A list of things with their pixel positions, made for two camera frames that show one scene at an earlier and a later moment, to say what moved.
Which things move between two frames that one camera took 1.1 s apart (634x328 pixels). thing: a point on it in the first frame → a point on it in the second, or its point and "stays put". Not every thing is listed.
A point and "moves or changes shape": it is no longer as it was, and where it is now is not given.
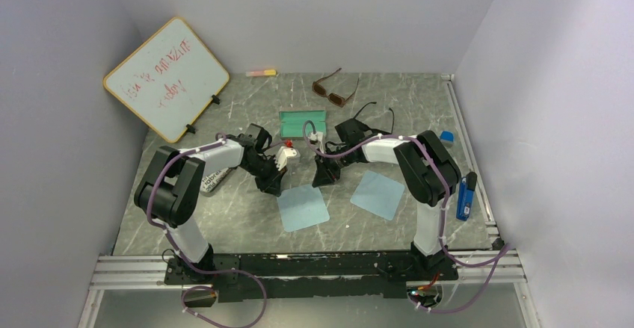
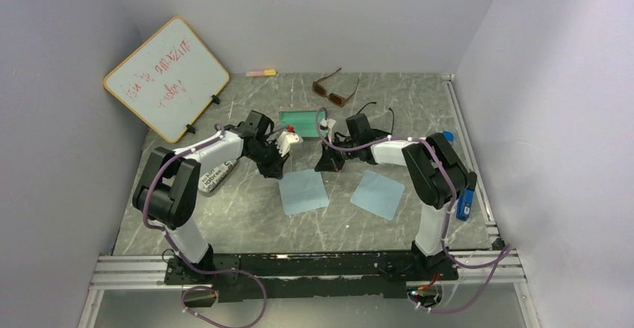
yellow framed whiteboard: [170, 80] stays put
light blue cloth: [302, 207] moves or changes shape
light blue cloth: [378, 194] stays put
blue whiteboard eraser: [447, 137] stays put
